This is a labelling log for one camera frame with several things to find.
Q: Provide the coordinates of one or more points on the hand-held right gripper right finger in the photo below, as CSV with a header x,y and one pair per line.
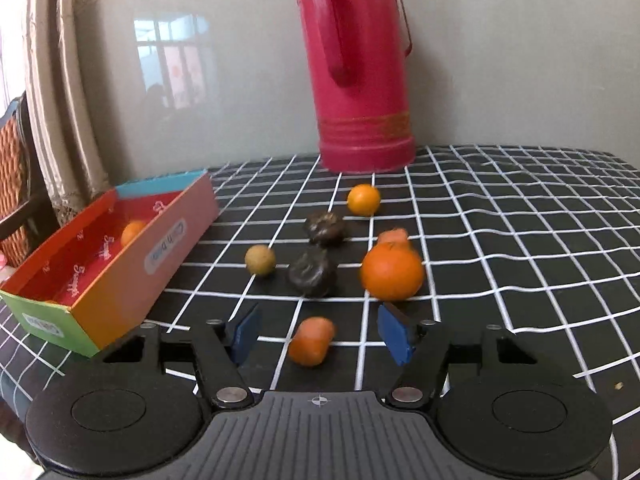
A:
x,y
395,334

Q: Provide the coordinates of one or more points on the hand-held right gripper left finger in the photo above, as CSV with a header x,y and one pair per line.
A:
x,y
247,334

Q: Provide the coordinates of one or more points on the large orange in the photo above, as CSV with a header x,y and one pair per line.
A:
x,y
392,272

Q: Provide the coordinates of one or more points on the oval orange fruit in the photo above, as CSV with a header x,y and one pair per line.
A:
x,y
310,342

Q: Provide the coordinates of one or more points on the yellow-green round fruit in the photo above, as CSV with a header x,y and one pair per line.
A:
x,y
260,260

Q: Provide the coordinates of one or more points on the dark brown wrinkled fruit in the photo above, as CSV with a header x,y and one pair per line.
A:
x,y
325,229
311,272

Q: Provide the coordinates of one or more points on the small reddish-orange fruit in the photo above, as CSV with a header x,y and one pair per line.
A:
x,y
392,235

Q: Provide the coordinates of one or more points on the colourful cardboard box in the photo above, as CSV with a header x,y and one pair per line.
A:
x,y
125,280

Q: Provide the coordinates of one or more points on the small orange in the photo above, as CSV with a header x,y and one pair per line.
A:
x,y
364,200
133,234

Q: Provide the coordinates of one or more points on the black white checkered tablecloth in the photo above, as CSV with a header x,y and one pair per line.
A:
x,y
500,260

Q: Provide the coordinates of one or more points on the red thermos flask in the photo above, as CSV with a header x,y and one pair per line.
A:
x,y
360,85

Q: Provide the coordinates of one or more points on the wicker chair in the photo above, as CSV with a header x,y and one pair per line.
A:
x,y
15,185

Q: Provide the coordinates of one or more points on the beige curtain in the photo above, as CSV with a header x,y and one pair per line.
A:
x,y
60,110

